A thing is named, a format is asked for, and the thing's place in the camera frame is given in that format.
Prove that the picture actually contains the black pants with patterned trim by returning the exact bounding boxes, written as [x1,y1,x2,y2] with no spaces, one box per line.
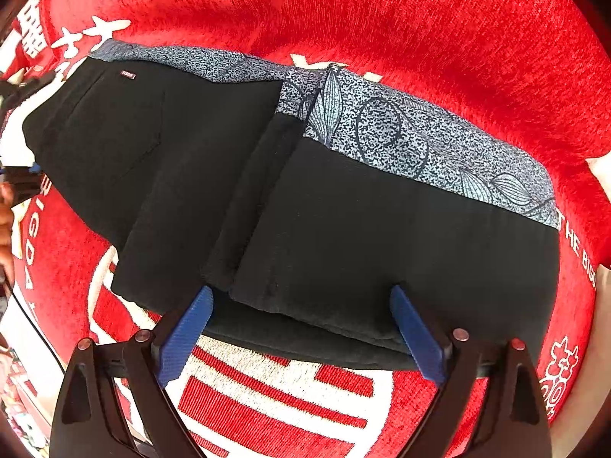
[23,42,559,370]

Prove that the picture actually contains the beige pillow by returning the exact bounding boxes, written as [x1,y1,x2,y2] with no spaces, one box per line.
[584,154,611,268]

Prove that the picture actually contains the red bedspread with white characters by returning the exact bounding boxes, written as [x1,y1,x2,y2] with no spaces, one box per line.
[1,0,610,457]

